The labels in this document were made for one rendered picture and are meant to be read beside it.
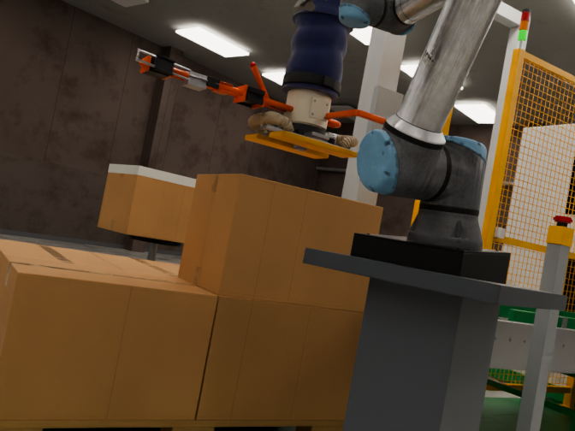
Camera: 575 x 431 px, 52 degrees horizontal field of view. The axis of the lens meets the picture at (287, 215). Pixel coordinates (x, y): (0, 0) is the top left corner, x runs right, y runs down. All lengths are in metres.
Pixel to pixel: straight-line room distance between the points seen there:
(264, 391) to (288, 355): 0.14
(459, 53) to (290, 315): 1.09
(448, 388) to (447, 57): 0.74
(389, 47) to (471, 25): 2.47
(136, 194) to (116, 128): 7.92
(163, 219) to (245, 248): 1.68
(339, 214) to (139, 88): 9.75
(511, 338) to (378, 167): 1.38
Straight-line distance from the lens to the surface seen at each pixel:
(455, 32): 1.35
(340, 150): 2.18
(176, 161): 12.20
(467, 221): 1.51
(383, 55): 3.77
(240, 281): 1.94
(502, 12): 5.95
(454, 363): 1.44
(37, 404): 1.84
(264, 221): 1.96
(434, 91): 1.36
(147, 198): 3.51
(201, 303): 1.89
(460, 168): 1.49
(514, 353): 2.63
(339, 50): 2.29
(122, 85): 11.47
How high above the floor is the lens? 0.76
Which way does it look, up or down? 2 degrees up
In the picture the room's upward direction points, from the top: 11 degrees clockwise
